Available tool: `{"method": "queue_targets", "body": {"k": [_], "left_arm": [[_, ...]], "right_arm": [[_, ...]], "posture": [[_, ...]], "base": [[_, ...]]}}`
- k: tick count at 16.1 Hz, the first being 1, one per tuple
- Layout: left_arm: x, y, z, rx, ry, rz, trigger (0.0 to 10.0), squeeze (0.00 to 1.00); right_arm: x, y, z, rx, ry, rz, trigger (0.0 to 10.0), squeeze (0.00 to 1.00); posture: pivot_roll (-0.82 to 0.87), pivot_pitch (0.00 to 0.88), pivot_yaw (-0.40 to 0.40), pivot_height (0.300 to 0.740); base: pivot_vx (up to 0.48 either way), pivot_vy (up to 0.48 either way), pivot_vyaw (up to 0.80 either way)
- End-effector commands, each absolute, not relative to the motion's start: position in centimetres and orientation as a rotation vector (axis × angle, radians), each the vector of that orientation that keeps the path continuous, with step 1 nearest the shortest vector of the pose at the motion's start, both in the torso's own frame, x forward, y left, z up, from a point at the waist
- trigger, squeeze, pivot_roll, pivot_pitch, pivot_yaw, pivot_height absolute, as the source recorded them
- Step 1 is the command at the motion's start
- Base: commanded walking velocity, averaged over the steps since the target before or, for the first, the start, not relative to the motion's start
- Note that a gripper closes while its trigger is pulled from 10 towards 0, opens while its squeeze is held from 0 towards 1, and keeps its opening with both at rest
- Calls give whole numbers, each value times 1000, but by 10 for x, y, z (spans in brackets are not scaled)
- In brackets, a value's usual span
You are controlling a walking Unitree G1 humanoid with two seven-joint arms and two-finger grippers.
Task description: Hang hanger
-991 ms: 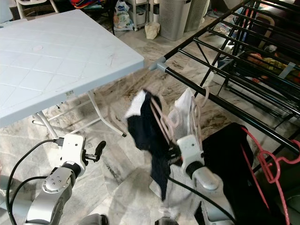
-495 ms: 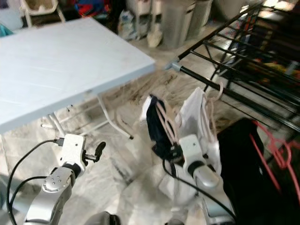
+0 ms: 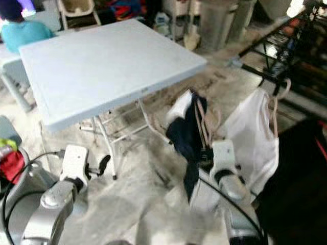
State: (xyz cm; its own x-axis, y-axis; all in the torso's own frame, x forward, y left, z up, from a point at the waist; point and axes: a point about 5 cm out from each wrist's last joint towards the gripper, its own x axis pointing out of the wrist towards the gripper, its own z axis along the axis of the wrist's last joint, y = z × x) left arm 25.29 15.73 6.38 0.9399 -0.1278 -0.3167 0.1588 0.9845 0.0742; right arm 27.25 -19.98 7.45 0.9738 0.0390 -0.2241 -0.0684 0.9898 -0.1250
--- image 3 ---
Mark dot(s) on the red and blue bag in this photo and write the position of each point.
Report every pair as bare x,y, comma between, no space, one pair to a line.
125,7

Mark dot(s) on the pale blue folding table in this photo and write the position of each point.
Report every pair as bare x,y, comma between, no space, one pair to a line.
107,71

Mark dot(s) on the navy and white garment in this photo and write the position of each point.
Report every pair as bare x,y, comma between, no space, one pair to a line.
184,135

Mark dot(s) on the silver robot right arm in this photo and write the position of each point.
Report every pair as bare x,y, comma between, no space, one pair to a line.
232,186

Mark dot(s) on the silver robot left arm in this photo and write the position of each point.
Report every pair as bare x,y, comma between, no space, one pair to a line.
48,214

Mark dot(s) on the red garment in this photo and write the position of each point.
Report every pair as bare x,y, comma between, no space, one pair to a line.
13,166

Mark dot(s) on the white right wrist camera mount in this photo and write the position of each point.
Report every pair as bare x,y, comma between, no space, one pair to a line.
225,155

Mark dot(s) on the child in teal shirt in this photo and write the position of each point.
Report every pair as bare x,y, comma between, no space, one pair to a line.
25,35

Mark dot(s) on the black metal clothes rack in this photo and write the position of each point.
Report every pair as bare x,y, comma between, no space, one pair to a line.
296,51

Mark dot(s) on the white high chair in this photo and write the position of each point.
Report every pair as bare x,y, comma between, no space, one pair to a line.
79,10

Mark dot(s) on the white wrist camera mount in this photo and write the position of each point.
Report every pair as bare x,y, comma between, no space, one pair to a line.
74,162
225,155

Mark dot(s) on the lime green garment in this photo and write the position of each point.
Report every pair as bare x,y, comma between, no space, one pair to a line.
7,144

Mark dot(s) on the grey waste bin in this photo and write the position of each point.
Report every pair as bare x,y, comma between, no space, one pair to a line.
214,23

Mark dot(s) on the white t-shirt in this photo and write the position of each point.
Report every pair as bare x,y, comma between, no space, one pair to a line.
253,127

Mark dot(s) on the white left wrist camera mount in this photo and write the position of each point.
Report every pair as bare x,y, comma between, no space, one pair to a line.
74,162

